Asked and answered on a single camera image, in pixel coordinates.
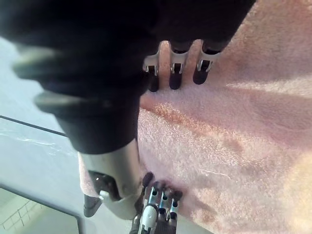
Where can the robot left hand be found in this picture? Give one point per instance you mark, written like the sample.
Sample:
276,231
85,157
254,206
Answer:
156,212

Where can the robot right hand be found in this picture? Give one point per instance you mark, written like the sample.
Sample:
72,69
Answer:
92,73

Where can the pink terry towel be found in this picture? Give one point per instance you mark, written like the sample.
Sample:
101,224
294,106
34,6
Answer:
219,146

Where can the white rectangular washbasin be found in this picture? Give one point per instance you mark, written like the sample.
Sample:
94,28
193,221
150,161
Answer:
29,214

